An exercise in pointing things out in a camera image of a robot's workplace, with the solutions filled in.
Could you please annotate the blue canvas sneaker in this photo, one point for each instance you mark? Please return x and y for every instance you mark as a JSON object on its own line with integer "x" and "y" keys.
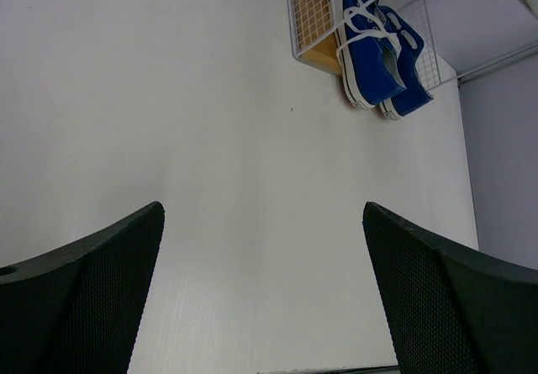
{"x": 414, "y": 95}
{"x": 368, "y": 53}

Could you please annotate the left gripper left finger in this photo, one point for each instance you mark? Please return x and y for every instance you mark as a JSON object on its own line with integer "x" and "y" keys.
{"x": 77, "y": 308}

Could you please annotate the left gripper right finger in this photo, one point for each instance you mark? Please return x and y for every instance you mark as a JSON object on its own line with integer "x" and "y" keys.
{"x": 450, "y": 308}

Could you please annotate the white wire shoe shelf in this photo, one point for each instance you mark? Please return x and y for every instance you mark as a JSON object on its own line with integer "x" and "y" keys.
{"x": 464, "y": 39}

